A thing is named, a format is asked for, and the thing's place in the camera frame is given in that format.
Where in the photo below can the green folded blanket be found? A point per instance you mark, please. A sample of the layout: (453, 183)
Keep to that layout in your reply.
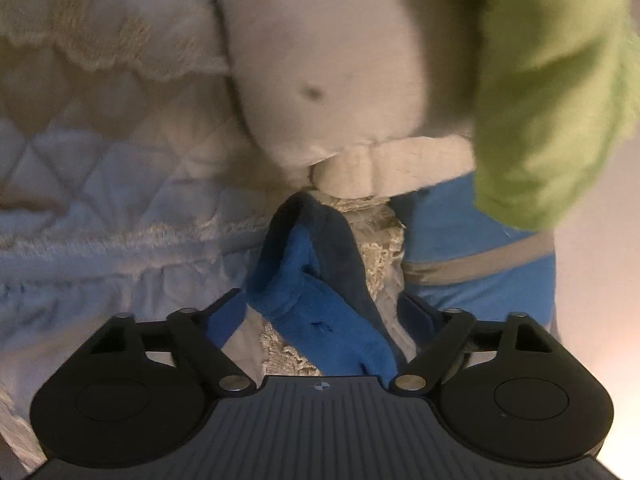
(558, 89)

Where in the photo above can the lace trimmed pillow cover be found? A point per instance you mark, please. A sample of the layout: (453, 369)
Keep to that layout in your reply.
(365, 269)

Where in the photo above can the blue fleece jacket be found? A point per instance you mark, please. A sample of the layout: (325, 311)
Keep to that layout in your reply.
(325, 294)

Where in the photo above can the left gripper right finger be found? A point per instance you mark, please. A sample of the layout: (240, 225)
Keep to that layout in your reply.
(440, 337)

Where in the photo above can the left blue striped pillow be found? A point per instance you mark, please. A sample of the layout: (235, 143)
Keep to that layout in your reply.
(457, 257)

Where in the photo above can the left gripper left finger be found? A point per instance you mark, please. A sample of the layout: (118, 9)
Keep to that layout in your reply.
(199, 335)

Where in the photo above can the beige folded comforter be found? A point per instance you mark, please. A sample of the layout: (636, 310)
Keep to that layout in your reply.
(146, 143)

